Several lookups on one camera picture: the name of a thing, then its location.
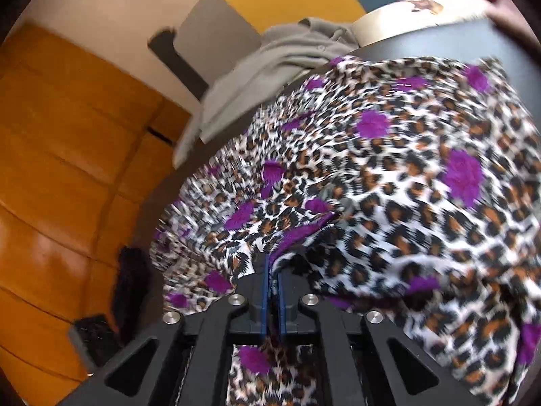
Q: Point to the black fluffy cloth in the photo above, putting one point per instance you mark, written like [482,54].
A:
[132,292]

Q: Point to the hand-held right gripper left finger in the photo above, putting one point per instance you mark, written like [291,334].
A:
[264,304]

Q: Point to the orange wooden cabinet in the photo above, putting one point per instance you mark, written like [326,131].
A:
[63,156]

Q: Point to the grey hooded sweatshirt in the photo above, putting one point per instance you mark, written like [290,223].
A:
[262,72]

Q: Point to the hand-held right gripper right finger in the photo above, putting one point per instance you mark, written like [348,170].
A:
[282,304]

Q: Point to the leopard print garment purple flowers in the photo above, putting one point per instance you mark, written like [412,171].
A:
[401,177]

